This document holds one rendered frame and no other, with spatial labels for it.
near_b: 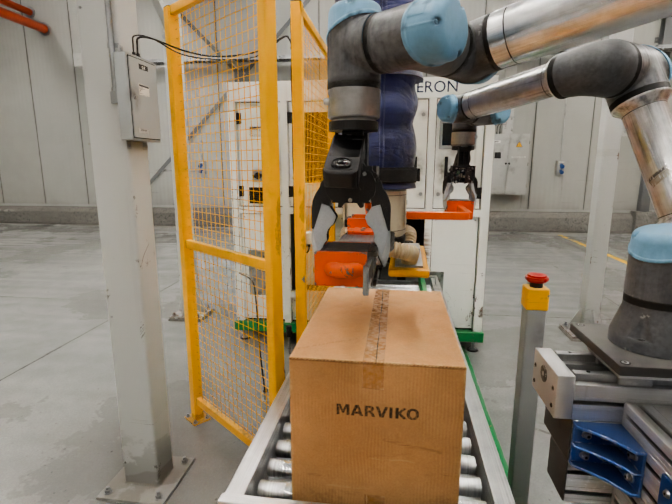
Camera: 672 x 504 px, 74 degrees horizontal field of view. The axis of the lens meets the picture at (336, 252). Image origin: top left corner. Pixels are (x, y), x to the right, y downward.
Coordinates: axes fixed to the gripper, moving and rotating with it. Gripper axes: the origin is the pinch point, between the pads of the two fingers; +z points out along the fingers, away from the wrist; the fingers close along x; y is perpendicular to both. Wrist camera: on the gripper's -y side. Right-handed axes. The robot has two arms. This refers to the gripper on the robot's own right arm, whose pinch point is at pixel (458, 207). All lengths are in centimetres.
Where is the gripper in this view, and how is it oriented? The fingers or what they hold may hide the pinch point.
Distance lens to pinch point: 155.7
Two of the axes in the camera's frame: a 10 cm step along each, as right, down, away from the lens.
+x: 9.9, 0.3, -1.3
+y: -1.4, 2.0, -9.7
